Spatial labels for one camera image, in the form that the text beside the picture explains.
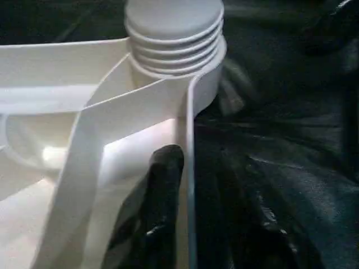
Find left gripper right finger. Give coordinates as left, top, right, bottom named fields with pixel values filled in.
left=196, top=152, right=315, bottom=269

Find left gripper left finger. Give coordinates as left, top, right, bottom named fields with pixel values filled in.
left=104, top=145, right=186, bottom=269

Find white plastic table top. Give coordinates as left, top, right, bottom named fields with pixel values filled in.
left=0, top=34, right=228, bottom=269

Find white plastic table leg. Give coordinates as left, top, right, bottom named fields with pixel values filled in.
left=123, top=0, right=225, bottom=76

